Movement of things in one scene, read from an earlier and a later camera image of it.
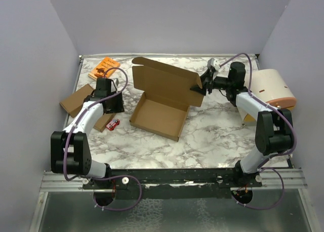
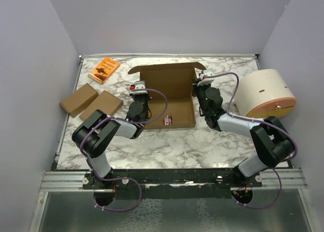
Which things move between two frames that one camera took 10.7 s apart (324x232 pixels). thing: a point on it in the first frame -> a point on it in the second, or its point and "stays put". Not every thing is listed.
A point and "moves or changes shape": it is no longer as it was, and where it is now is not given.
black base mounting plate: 174,183 stays put
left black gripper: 119,107 -> 134,96
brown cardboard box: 165,106 moves or changes shape
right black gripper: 208,81 -> 196,87
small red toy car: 113,124 moves or changes shape
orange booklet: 99,70 stays put
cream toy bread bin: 269,85 stays put
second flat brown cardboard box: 73,103 stays put
